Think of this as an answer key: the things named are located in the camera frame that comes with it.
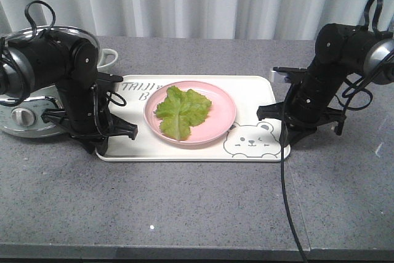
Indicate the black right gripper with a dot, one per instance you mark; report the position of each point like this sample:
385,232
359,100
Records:
303,124

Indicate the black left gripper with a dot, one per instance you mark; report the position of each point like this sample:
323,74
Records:
89,129

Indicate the cream bear serving tray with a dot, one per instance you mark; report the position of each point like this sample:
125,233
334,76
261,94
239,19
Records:
248,138

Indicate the green lettuce leaf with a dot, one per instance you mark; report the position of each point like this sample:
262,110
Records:
180,111

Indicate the pink round plate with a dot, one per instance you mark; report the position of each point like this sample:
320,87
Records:
220,118

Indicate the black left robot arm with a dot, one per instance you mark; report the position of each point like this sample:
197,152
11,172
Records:
52,82

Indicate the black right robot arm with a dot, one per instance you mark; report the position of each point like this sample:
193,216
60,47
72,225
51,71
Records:
347,58

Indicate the pale green electric cooking pot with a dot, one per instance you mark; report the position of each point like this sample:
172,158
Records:
25,119

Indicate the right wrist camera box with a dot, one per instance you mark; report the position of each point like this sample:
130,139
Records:
287,75

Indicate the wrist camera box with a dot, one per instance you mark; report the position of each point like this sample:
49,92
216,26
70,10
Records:
287,75
109,78

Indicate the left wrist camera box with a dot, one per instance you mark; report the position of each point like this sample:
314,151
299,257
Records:
109,78

